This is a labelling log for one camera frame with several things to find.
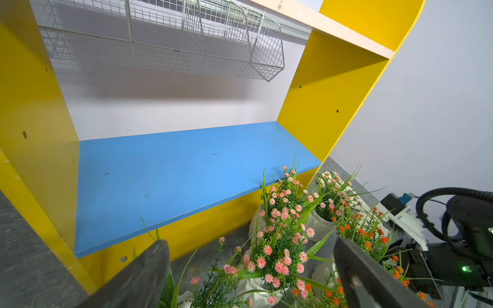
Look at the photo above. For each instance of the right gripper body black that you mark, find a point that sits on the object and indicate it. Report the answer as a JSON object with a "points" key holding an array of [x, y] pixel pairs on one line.
{"points": [[430, 271]]}

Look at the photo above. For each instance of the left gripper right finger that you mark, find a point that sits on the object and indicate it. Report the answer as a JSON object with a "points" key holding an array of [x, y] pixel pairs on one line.
{"points": [[366, 283]]}

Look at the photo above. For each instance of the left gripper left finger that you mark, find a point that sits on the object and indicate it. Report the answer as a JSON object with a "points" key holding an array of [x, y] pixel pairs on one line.
{"points": [[140, 284]]}

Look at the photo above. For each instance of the orange plant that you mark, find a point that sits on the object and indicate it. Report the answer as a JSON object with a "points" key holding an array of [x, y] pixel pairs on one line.
{"points": [[366, 238], [323, 289]]}

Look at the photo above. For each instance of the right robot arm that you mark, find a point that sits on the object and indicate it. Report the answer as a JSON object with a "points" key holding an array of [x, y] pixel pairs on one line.
{"points": [[449, 242]]}

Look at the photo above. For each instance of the yellow rack pink blue shelves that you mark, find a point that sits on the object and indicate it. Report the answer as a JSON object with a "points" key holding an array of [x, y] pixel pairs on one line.
{"points": [[94, 155]]}

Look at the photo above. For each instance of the pink plant back centre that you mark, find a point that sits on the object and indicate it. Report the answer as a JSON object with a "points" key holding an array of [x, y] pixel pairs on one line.
{"points": [[273, 264]]}

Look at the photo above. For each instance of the pink plant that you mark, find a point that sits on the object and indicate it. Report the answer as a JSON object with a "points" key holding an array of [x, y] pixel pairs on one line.
{"points": [[273, 264], [335, 192]]}

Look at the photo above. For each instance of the pink plant right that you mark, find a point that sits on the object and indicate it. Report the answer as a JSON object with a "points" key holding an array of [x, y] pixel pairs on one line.
{"points": [[335, 192]]}

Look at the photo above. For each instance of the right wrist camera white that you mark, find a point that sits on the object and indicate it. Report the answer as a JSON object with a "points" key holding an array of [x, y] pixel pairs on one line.
{"points": [[404, 217]]}

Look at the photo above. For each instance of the white wire wall basket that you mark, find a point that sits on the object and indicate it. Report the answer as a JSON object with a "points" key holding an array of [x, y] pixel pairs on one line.
{"points": [[222, 38]]}

